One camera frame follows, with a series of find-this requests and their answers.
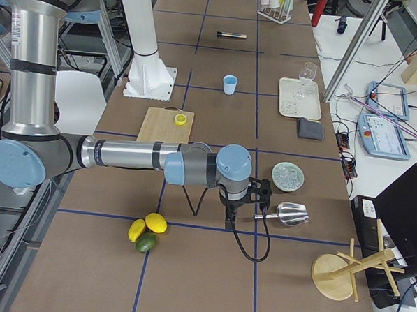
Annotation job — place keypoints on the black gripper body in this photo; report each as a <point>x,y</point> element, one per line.
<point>232,203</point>

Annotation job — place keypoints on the yellow lemon slice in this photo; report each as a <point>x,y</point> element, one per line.
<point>180,119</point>

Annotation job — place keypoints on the steel muddler black tip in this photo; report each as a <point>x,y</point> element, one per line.
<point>223,34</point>

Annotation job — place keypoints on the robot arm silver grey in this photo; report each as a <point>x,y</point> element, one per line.
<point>33,149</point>

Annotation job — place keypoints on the whole yellow lemon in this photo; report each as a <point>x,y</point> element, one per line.
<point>136,230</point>
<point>156,223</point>

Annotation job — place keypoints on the light blue plastic cup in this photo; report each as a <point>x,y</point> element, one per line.
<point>229,84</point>

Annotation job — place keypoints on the wooden cup tree stand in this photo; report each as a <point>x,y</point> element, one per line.
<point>334,275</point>

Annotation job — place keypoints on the metal ice scoop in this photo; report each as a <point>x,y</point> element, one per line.
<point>288,213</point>

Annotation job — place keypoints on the green bowl of ice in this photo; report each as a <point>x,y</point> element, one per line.
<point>287,177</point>

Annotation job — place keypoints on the green lime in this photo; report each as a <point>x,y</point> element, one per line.
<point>146,242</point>

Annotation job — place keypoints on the grey folded cloth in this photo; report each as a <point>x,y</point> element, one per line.
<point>309,129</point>

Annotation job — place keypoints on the bamboo cutting board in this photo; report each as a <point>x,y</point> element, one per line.
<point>159,126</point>

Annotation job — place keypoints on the cream bear serving tray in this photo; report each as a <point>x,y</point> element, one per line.
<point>292,106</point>

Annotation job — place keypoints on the clear wine glass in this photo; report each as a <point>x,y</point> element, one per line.
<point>306,75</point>

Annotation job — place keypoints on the black laptop computer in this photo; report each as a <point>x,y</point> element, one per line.
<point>396,206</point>

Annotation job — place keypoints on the blue teach pendant near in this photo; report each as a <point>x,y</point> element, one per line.
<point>382,137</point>

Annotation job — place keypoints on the blue teach pendant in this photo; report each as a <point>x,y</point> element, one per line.
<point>390,99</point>
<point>382,137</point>

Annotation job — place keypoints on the white chair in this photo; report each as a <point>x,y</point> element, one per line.
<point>81,102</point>

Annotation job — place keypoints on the blue teach pendant far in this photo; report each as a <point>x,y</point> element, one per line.
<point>390,99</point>

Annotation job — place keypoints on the red bottle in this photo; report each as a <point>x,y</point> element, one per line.
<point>318,11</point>

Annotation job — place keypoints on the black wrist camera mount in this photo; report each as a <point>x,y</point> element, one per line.
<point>258,191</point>

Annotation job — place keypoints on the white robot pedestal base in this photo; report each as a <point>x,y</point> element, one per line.
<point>149,77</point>

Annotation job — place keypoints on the white wire cup rack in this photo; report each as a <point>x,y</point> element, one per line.
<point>278,11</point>

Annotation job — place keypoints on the aluminium frame post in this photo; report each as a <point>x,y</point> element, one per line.
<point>370,18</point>

